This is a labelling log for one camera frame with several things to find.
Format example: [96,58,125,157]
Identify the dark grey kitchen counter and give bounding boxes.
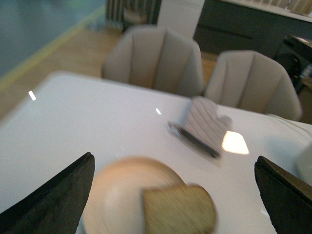
[194,0,312,57]

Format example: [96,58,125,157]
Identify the toasted bread slice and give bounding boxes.
[143,184,217,234]

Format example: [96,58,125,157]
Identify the beige right chair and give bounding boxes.
[204,50,303,121]

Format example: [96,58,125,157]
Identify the grey curtain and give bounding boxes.
[105,0,161,30]

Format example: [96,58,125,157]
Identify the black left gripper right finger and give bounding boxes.
[254,156,312,234]

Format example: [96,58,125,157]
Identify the beige left chair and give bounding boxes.
[101,25,205,97]

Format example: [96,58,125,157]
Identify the beige chair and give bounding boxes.
[101,25,205,97]
[204,50,303,121]

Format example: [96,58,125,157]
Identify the grey quilted oven mitt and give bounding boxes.
[168,96,233,158]

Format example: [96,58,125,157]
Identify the white pillar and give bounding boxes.
[157,0,205,39]

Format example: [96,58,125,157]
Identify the beige round plate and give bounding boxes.
[82,156,183,234]

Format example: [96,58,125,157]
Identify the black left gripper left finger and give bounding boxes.
[0,152,95,234]

